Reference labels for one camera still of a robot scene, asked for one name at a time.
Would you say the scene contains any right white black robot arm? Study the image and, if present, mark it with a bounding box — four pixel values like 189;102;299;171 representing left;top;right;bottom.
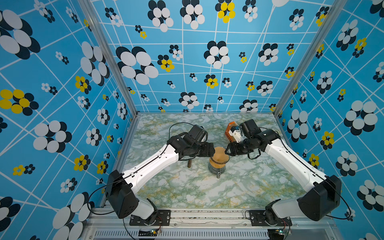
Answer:
225;120;342;225

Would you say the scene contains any right aluminium corner post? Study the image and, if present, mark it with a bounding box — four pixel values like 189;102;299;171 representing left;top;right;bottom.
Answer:
274;0;347;118

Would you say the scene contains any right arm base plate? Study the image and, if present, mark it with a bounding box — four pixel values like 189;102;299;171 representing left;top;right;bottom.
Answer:
245;210;292;228

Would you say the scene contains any aluminium corner post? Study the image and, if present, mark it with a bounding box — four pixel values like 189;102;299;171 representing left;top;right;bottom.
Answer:
79;0;138;118
274;0;347;118

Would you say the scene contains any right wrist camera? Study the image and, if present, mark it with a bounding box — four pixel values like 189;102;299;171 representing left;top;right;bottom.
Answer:
228;126;244;143

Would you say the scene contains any orange coffee filter pack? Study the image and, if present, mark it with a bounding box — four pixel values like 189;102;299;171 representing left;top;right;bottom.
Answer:
225;121;239;142

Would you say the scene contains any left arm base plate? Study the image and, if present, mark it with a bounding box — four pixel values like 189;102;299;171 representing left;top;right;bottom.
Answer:
129;210;172;227

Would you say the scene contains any green circuit board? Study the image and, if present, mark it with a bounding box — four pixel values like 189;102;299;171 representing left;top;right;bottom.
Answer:
268;229;290;240
138;230;161;237

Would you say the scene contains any aluminium front rail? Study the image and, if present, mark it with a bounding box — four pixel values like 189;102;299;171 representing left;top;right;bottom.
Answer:
81;208;343;240

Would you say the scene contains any clear glass dripper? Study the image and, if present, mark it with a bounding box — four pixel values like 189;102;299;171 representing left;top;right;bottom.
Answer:
210;152;230;165

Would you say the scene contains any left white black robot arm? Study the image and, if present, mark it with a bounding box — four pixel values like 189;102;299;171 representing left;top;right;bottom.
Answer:
105;125;215;220

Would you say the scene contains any left aluminium corner post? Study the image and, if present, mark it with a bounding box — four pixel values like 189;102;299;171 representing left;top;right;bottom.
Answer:
79;0;138;118

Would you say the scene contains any left green circuit board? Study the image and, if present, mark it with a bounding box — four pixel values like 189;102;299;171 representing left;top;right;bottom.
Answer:
138;230;161;237

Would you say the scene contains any right green circuit board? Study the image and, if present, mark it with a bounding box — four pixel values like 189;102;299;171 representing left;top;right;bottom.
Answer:
268;229;290;240

